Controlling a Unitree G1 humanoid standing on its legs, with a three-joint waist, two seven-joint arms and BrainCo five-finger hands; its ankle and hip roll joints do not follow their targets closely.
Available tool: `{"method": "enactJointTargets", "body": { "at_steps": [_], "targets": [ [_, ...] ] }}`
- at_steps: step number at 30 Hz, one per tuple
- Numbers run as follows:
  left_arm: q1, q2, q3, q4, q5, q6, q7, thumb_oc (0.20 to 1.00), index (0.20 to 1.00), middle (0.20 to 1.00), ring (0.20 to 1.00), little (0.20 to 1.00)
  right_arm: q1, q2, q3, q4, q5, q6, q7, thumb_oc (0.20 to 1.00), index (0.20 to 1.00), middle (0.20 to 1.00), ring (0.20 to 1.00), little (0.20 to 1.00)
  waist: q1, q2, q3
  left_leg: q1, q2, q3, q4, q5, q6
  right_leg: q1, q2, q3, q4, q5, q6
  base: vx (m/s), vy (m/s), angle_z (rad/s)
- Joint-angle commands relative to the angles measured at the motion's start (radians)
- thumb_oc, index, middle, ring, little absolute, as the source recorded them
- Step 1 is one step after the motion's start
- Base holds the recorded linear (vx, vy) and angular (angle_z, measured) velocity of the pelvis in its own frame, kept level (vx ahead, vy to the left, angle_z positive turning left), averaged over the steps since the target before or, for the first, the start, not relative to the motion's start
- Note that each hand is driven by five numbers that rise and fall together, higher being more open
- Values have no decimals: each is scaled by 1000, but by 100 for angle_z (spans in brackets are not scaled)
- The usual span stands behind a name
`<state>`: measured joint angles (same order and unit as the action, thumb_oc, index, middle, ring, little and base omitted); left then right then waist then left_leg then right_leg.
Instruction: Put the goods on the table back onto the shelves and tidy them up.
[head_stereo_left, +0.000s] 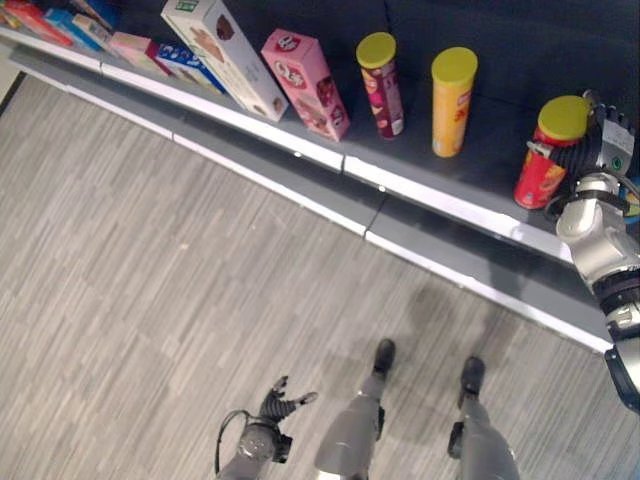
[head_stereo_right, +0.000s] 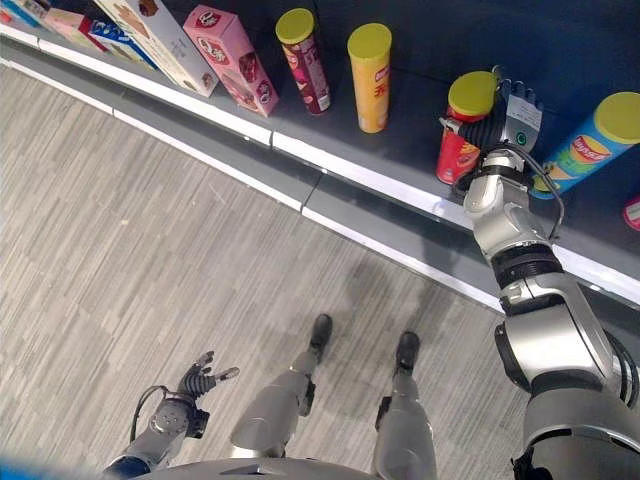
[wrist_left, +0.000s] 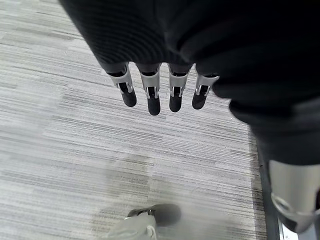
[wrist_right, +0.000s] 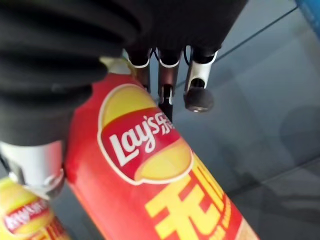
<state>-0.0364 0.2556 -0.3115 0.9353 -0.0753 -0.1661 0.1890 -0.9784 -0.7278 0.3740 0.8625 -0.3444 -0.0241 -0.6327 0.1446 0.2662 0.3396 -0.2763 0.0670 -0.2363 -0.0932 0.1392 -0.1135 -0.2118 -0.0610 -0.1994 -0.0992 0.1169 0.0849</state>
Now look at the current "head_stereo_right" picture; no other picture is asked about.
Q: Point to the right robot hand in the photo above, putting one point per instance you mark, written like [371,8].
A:
[522,117]

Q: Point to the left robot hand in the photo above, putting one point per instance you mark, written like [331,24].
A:
[197,382]

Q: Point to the red chip can yellow lid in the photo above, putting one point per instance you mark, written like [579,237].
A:
[455,155]

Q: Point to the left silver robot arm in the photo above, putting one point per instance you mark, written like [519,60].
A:
[167,425]

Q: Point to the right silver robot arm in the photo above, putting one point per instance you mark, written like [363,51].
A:
[545,340]

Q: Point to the blue chip can yellow lid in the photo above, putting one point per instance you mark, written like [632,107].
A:
[585,155]

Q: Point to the left silver robot leg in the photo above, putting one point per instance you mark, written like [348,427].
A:
[277,405]

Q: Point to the silver robot leg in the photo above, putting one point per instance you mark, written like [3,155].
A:
[277,405]
[405,425]

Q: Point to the silver robot torso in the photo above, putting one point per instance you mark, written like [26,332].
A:
[270,471]

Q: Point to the pink round package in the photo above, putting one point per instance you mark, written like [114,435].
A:
[633,214]

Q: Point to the dark shelf with white edge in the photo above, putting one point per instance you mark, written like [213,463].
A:
[350,172]

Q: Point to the right silver robot leg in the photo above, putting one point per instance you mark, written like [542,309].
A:
[405,425]

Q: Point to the maroon chip can yellow lid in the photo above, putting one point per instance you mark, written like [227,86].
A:
[307,70]

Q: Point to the blue and white snack box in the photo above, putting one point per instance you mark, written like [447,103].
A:
[117,37]

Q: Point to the pale pink snack box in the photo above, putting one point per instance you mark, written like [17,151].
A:
[67,22]

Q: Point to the teal snack box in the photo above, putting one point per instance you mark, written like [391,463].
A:
[22,10]

